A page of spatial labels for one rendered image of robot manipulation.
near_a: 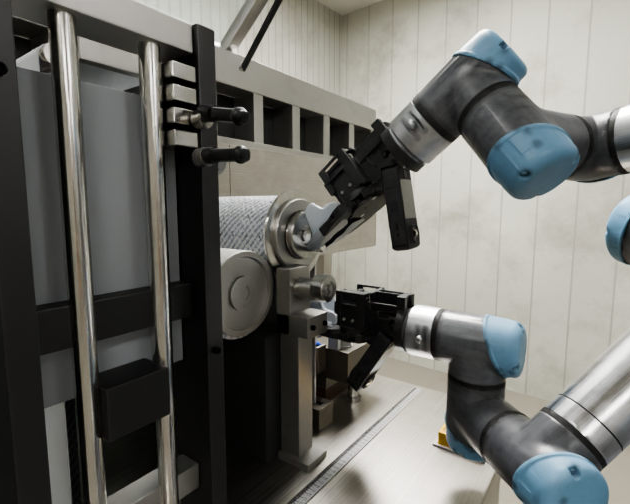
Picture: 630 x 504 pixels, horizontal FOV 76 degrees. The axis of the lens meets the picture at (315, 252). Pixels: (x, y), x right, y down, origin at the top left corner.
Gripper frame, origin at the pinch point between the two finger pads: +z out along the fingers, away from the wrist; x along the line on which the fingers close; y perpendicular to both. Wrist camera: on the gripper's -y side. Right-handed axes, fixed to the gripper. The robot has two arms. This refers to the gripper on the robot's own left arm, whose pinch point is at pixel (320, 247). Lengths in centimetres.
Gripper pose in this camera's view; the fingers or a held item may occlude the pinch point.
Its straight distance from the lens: 63.0
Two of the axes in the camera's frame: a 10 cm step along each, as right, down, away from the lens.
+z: -6.2, 5.8, 5.2
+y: -5.2, -8.1, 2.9
